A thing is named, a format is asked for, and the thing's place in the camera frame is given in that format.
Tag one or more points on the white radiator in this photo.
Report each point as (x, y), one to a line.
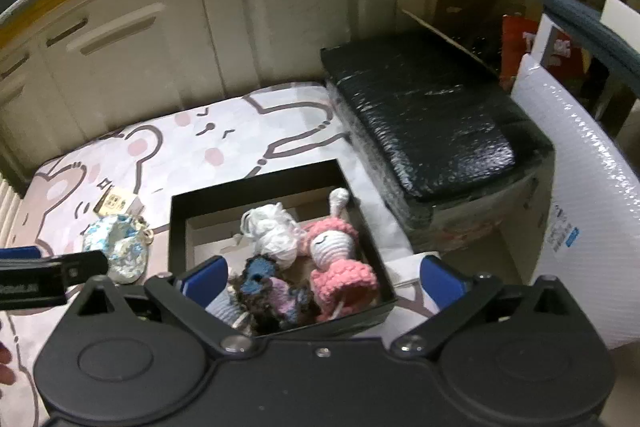
(10, 202)

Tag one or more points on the small yellow box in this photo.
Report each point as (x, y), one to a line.
(115, 202)

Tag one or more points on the grey crochet mouse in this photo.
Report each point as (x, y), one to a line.
(227, 309)

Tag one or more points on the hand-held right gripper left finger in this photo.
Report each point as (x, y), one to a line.
(205, 282)

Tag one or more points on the red cardboard box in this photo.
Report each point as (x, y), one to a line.
(517, 47)

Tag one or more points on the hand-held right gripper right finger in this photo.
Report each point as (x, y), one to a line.
(442, 282)

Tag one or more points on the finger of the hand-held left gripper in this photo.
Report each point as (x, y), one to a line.
(85, 262)
(20, 252)

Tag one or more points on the dark crochet flower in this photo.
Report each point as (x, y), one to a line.
(280, 297)

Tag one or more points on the person's left hand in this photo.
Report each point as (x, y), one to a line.
(5, 359)

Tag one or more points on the white bubble wrap package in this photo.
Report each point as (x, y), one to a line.
(575, 157)

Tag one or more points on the black wrapped trunk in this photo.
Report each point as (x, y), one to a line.
(425, 117)

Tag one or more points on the cream kitchen cabinet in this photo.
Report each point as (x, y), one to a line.
(225, 47)

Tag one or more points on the white chair with blue cushion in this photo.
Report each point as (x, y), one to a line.
(590, 24)

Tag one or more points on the open brown cardboard box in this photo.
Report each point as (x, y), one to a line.
(450, 34)

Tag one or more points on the black cardboard box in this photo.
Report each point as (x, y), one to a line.
(177, 237)

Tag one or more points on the white yarn ball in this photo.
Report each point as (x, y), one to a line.
(270, 232)

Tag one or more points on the floral fabric pouch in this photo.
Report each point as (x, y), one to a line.
(117, 242)

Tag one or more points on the pink crochet doll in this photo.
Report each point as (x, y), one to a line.
(340, 279)

